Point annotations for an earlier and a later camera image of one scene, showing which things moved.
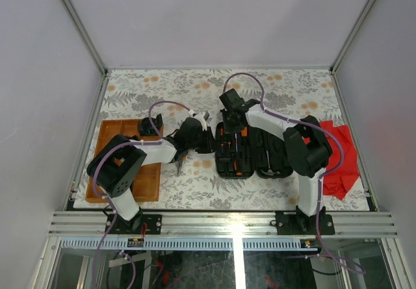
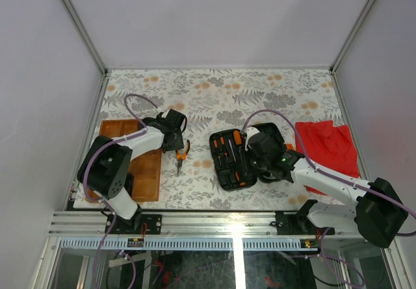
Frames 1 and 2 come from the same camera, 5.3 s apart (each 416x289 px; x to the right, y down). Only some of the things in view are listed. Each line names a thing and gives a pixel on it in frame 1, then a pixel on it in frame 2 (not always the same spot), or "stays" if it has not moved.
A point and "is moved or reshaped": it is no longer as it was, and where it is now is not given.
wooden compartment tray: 147,182 stays
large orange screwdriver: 235,167 -> 238,178
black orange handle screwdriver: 244,136 is moved or reshaped
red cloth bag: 338,182 stays
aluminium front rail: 87,230 stays
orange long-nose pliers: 180,162 stays
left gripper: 210,141 -> 178,145
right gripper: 228,129 -> 248,149
